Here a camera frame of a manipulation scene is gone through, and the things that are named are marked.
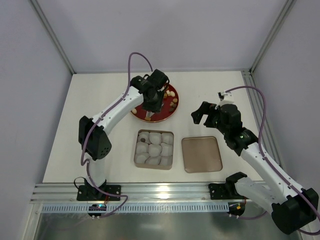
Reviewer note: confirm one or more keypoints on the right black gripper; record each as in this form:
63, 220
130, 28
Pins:
210, 116

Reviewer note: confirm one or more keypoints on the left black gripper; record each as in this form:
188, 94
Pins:
152, 107

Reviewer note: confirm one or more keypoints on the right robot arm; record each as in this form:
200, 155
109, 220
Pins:
290, 205

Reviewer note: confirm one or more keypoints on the gold square tin box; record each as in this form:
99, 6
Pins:
156, 152

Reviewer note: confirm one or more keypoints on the aluminium rail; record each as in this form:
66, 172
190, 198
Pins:
67, 192

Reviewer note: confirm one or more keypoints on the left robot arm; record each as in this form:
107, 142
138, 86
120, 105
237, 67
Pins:
93, 133

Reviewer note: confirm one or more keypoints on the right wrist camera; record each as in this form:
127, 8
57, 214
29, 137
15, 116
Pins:
225, 98

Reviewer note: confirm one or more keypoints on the metal tongs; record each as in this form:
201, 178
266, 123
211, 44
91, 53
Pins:
149, 114

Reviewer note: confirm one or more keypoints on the red round tray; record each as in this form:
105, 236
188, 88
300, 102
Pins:
169, 106

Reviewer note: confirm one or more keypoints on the gold tin lid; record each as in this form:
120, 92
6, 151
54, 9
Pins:
201, 154

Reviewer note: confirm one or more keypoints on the perforated cable duct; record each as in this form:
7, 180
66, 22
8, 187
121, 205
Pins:
136, 207

